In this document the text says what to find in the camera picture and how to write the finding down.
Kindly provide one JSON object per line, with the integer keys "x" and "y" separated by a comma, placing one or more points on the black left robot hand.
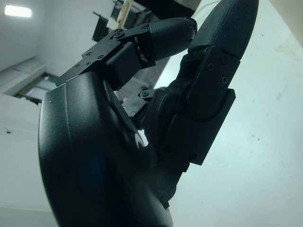
{"x": 94, "y": 146}

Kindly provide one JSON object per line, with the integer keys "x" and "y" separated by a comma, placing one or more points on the ceiling light panel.
{"x": 18, "y": 10}

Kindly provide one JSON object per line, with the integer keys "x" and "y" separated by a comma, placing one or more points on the window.
{"x": 35, "y": 87}

